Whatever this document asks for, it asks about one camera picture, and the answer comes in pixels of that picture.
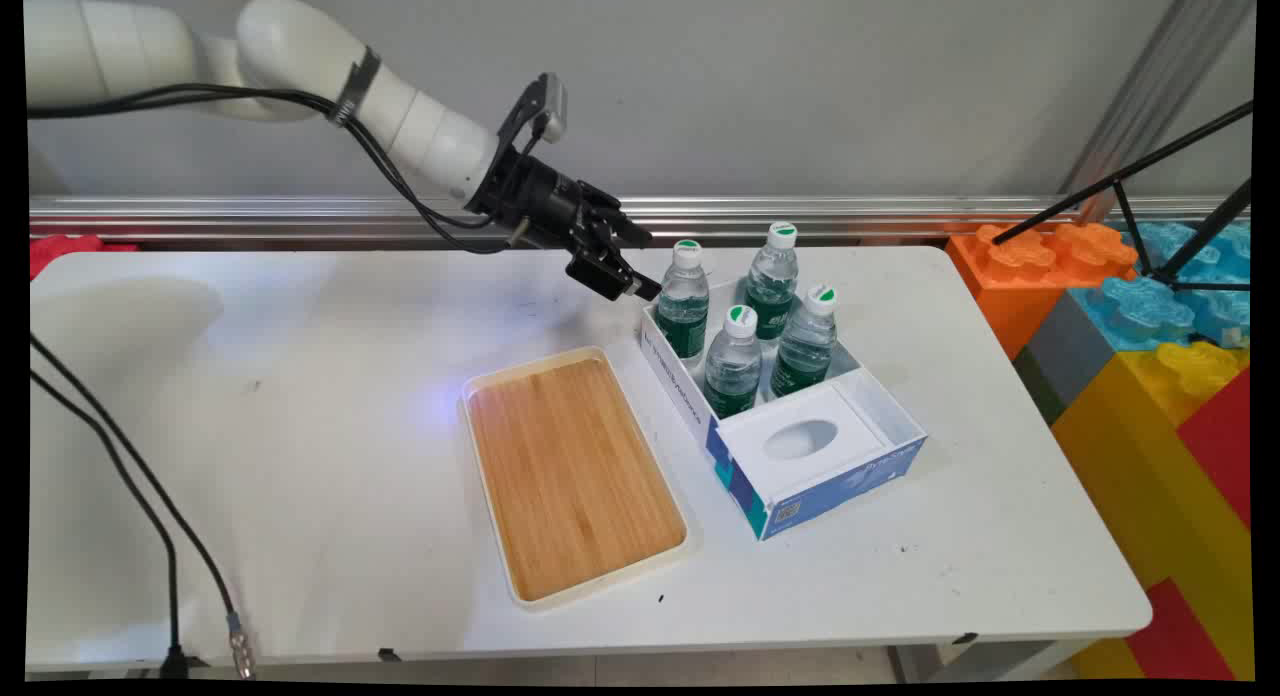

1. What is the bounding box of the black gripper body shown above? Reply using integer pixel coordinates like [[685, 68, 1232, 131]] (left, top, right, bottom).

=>
[[470, 141, 605, 254]]

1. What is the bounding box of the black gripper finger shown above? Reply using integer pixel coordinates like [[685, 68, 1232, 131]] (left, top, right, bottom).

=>
[[564, 228, 663, 303], [578, 181, 653, 249]]

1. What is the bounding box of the clear water bottle green label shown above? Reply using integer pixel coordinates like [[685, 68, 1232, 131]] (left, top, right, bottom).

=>
[[744, 221, 802, 343], [702, 304, 764, 420], [769, 283, 840, 399], [655, 239, 712, 363]]

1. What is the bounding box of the white tray with wooden base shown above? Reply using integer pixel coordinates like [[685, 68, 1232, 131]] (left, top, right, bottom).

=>
[[459, 345, 694, 613]]

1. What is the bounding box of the white and blue cardboard box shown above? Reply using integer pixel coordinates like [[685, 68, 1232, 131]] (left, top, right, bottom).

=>
[[639, 274, 930, 543]]

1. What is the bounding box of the orange giant toy brick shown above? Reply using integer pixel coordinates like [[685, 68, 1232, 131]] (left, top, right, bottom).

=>
[[944, 222, 1140, 362]]

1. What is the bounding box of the grey giant toy brick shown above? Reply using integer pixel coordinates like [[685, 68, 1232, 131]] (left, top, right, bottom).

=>
[[1011, 290, 1113, 427]]

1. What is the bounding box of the red toy brick behind table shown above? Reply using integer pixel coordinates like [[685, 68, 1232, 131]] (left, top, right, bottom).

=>
[[29, 234, 139, 281]]

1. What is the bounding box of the black tripod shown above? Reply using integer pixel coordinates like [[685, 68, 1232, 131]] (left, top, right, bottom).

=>
[[990, 100, 1254, 293]]

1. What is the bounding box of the light blue giant toy brick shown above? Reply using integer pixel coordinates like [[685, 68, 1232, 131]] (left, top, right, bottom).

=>
[[1068, 220, 1252, 353]]

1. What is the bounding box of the yellow giant toy brick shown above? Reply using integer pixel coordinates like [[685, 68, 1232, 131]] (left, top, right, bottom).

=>
[[1050, 340, 1253, 681]]

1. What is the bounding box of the red giant toy brick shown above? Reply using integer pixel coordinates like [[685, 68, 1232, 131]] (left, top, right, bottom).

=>
[[1124, 576, 1239, 682], [1176, 366, 1253, 529]]

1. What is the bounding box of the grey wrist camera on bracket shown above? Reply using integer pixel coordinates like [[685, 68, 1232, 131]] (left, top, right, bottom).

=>
[[497, 72, 570, 153]]

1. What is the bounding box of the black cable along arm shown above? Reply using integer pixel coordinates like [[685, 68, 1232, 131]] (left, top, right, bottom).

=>
[[27, 83, 523, 256]]

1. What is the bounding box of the aluminium rail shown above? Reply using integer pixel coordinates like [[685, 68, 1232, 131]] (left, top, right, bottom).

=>
[[28, 195, 1251, 244]]

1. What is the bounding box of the black cable with metal plug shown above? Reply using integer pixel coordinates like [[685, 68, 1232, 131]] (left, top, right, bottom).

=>
[[28, 333, 259, 680]]

